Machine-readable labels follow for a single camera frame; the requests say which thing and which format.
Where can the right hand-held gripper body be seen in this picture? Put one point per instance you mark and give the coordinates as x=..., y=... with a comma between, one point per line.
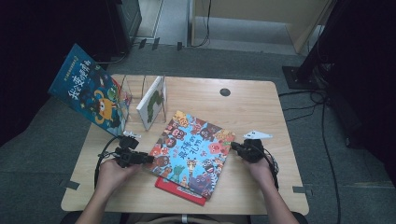
x=253, y=151

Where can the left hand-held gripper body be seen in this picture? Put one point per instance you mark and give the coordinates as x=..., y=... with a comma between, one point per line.
x=129, y=155

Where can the red picture book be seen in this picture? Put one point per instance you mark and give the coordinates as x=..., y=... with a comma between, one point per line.
x=177, y=189

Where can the colourful animals picture book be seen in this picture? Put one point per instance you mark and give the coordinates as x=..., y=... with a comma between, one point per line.
x=193, y=152

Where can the white caterpillar picture book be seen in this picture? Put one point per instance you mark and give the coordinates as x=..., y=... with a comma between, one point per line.
x=152, y=105

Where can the blue monster picture book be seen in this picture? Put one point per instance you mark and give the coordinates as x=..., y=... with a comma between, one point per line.
x=87, y=90

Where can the person's right hand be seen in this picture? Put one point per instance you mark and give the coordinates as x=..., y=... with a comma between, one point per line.
x=261, y=172

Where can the person's left hand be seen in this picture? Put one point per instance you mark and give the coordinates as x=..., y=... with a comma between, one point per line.
x=112, y=175

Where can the grey tape strip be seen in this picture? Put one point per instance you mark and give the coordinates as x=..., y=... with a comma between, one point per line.
x=72, y=185
x=302, y=189

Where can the black metal stand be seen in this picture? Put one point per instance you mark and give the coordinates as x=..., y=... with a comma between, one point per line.
x=306, y=71

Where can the black computer tower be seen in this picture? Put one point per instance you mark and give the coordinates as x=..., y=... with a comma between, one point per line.
x=124, y=25

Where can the light wooden cabinet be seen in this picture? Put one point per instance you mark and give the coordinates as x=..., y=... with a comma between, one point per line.
x=249, y=9

